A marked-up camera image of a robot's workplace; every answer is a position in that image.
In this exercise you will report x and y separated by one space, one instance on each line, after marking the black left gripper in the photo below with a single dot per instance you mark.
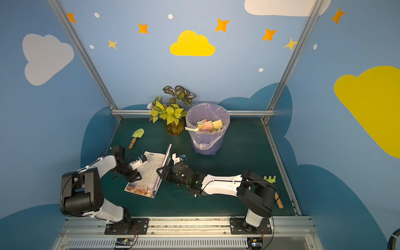
130 172

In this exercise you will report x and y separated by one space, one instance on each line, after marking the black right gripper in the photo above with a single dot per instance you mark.
169 172

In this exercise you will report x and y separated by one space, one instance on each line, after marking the book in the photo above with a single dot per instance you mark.
151 181

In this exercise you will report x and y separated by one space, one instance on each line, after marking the long pale green sticky note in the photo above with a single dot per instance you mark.
192 129

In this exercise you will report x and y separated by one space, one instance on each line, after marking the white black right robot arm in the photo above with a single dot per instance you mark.
256 193

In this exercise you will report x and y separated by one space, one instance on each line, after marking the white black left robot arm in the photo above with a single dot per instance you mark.
82 192

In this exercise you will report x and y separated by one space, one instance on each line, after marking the discarded sticky notes pile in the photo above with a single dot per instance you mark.
209 126

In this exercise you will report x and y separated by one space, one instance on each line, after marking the purple trash bin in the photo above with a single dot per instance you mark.
207 143

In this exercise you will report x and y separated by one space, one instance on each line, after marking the lilac bin liner bag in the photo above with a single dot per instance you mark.
200 137

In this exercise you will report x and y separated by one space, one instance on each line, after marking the glass vase with plants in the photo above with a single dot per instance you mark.
171 113

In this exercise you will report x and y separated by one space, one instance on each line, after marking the left controller board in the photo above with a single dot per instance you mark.
124 243

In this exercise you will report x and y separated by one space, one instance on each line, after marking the controller board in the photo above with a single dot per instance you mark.
254 243
124 243

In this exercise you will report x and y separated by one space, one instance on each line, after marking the right controller board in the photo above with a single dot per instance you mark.
254 243

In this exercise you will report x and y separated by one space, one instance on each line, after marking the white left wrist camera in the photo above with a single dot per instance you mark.
139 162

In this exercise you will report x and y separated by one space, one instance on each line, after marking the green trowel wooden handle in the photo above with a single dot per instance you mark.
137 134

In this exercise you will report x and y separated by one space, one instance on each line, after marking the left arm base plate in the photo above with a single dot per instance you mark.
135 226

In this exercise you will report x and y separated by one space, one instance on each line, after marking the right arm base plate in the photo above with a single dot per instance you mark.
240 226

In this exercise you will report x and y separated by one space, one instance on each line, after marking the aluminium front rail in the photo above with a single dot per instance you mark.
190 233

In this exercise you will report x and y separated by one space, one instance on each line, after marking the green rake wooden handle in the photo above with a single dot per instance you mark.
272 180

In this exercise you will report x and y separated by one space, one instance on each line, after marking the left aluminium upright post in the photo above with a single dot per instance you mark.
62 16

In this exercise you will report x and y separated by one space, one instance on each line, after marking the aluminium upright post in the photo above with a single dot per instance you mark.
62 16
297 51

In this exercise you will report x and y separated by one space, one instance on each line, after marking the right aluminium upright post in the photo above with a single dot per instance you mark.
297 51

